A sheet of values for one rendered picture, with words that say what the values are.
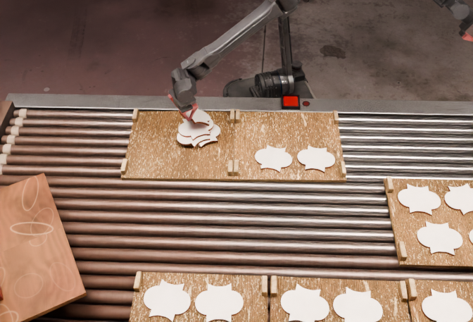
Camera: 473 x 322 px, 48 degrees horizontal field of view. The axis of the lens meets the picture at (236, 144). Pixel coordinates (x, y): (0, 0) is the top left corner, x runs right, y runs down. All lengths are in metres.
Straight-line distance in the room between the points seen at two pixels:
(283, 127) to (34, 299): 1.08
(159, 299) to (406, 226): 0.84
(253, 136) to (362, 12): 2.59
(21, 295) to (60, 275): 0.12
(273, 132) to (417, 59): 2.18
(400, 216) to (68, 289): 1.09
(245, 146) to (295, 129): 0.22
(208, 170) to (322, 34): 2.42
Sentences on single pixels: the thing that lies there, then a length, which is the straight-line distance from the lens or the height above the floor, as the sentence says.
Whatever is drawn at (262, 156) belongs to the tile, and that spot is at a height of 0.95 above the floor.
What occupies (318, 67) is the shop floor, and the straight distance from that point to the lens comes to 3.86.
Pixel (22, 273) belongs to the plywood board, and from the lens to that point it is 1.72.
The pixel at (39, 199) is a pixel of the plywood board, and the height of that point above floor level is 1.04.
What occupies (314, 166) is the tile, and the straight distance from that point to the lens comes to 1.95.
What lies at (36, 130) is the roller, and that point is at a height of 0.92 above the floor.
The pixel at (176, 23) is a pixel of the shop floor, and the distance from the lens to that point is 4.29.
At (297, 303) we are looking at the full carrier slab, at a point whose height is 0.95.
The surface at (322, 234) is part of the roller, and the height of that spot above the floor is 0.92.
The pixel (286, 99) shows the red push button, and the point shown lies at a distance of 2.22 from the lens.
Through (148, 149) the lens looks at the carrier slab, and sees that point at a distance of 2.04.
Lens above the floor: 2.44
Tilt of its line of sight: 48 degrees down
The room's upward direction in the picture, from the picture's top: 1 degrees counter-clockwise
